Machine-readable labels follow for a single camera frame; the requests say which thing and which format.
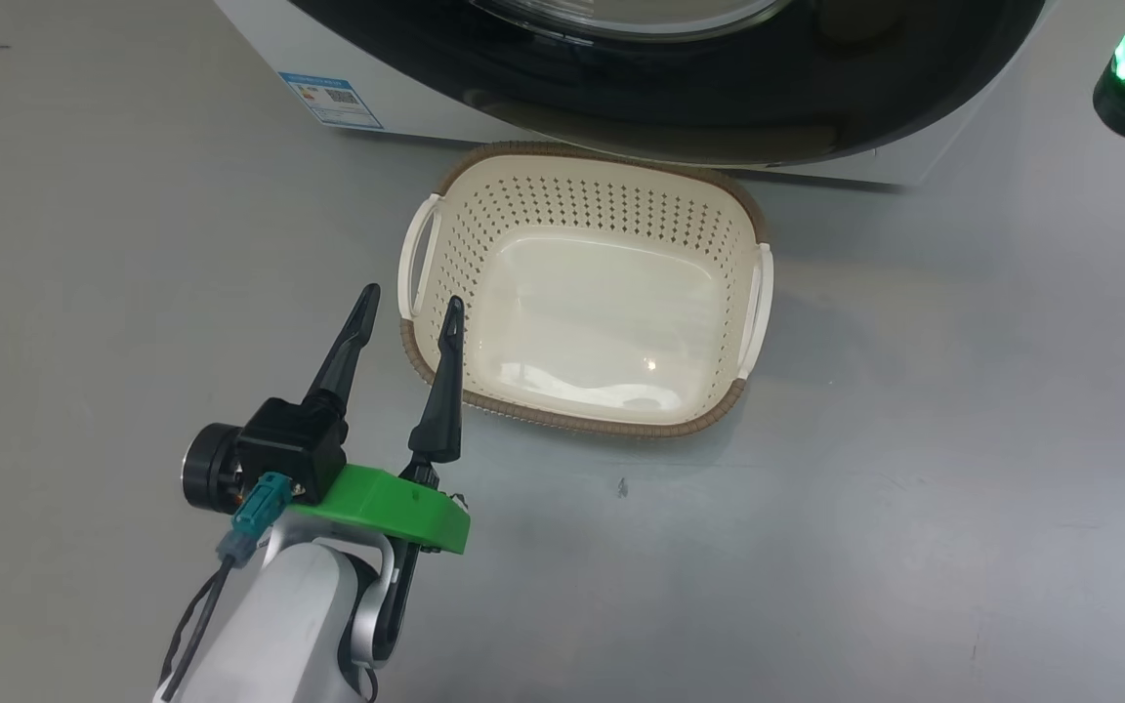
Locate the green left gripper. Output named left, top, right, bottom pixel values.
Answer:
left=289, top=283, right=472, bottom=556

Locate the black round washing machine door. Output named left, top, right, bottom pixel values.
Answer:
left=289, top=0, right=1047, bottom=167

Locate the cream perforated laundry basket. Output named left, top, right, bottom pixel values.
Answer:
left=396, top=142, right=775, bottom=438

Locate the white front-load washing machine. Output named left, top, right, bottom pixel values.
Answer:
left=214, top=0, right=1052, bottom=186

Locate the blue energy label sticker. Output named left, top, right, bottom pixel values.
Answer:
left=279, top=71, right=385, bottom=131

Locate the left camera cable, teal plug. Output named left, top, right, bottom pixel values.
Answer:
left=157, top=472, right=292, bottom=703

